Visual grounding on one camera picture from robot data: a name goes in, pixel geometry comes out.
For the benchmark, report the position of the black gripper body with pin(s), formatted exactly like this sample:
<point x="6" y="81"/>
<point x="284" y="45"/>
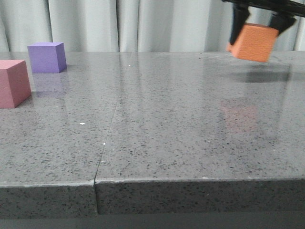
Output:
<point x="284" y="6"/>

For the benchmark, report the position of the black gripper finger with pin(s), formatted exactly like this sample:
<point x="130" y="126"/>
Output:
<point x="281" y="22"/>
<point x="240" y="15"/>

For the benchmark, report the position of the orange foam cube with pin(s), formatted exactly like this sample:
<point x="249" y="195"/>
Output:
<point x="254" y="43"/>

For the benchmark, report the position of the purple foam cube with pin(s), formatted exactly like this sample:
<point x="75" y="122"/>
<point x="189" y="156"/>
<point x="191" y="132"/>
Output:
<point x="47" y="57"/>

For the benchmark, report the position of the grey-white curtain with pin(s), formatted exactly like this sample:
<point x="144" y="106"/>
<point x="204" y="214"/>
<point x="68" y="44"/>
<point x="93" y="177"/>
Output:
<point x="117" y="25"/>

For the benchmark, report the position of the pink foam cube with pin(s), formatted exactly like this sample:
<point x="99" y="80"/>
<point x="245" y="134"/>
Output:
<point x="14" y="83"/>

